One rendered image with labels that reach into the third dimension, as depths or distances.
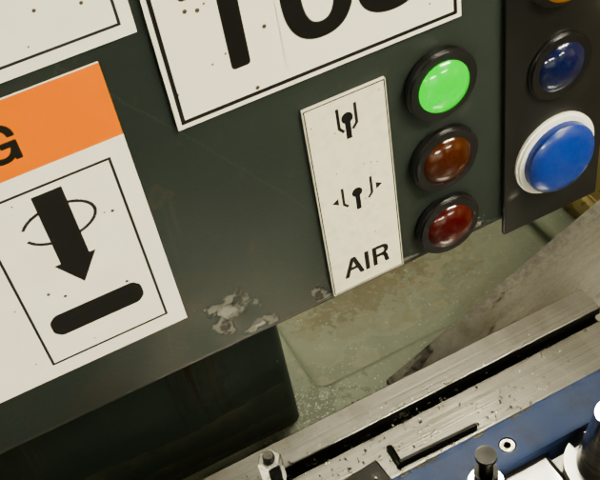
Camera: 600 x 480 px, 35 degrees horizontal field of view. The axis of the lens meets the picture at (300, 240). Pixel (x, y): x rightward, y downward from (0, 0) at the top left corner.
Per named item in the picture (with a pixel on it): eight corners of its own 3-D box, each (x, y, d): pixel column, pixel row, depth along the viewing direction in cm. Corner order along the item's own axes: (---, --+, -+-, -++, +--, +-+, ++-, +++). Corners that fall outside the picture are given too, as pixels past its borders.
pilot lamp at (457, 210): (478, 238, 36) (477, 195, 35) (430, 261, 36) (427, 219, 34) (470, 229, 37) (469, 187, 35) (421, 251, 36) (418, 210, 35)
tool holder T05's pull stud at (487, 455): (492, 468, 67) (492, 441, 64) (502, 489, 66) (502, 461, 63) (470, 474, 67) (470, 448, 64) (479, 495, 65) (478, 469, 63)
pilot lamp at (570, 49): (589, 84, 34) (593, 31, 32) (538, 107, 33) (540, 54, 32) (578, 76, 34) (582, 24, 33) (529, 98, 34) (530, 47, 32)
